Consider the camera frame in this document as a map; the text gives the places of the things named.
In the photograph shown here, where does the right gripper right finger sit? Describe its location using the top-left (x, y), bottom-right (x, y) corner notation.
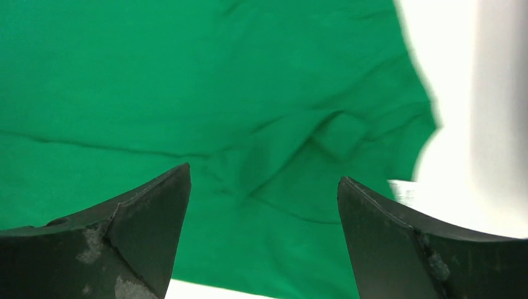
top-left (337, 177), bottom-right (527, 299)

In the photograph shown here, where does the green t shirt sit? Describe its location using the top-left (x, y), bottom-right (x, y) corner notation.
top-left (1, 1), bottom-right (436, 298)

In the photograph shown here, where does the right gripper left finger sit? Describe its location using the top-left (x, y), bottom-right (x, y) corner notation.
top-left (1, 164), bottom-right (191, 298)

